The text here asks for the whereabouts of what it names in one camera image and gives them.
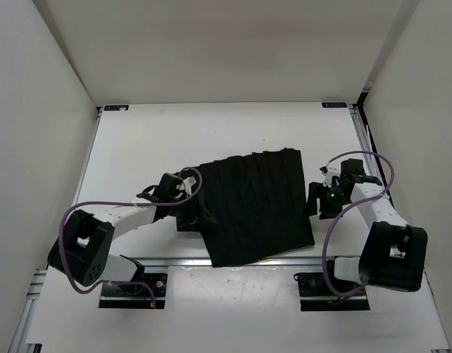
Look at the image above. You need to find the left blue corner label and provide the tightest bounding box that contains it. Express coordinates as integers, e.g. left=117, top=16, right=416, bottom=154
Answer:
left=103, top=104, right=130, bottom=111

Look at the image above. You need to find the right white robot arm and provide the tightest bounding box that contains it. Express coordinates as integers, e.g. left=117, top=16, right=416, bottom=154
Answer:
left=306, top=159, right=428, bottom=299

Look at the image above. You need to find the left aluminium side rail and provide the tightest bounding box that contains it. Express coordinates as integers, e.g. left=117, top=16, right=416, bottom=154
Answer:
left=4, top=110, right=104, bottom=353

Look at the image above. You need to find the right aluminium side rail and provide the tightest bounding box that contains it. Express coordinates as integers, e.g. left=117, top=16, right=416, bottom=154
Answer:
left=349, top=84, right=380, bottom=163

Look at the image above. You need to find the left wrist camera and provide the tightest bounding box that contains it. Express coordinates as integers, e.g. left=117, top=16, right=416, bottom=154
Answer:
left=180, top=176, right=197, bottom=196

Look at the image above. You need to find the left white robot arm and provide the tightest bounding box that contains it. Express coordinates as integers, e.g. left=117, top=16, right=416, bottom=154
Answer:
left=47, top=167, right=203, bottom=302

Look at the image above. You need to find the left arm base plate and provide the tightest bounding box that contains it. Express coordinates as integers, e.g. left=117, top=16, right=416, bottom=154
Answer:
left=99, top=267, right=168, bottom=310

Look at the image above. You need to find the aluminium side rail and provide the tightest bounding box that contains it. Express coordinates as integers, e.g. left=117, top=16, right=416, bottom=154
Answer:
left=4, top=110, right=104, bottom=353
left=349, top=84, right=380, bottom=163

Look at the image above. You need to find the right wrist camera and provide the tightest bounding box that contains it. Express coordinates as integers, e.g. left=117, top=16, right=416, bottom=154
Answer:
left=319, top=165, right=340, bottom=188

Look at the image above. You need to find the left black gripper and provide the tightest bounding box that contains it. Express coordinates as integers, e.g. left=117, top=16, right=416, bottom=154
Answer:
left=168, top=189, right=216, bottom=231

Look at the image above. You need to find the blue corner label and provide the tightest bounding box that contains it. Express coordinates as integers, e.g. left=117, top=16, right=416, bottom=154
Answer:
left=103, top=104, right=130, bottom=111
left=322, top=101, right=347, bottom=109

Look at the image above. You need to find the right blue corner label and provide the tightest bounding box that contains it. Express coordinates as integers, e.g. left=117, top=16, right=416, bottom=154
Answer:
left=322, top=101, right=347, bottom=109

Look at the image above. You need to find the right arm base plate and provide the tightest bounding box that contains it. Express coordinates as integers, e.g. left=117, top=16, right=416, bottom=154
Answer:
left=293, top=264, right=370, bottom=313

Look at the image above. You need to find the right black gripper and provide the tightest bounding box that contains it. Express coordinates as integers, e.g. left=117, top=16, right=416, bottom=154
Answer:
left=302, top=182, right=352, bottom=219

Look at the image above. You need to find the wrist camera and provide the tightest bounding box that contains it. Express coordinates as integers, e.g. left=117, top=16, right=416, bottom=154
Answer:
left=180, top=176, right=197, bottom=196
left=319, top=165, right=340, bottom=188

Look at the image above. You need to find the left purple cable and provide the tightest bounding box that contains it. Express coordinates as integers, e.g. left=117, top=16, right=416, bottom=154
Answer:
left=59, top=167, right=203, bottom=308

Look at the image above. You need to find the black pleated skirt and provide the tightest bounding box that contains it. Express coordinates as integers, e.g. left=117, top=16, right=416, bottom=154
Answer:
left=199, top=149, right=315, bottom=268

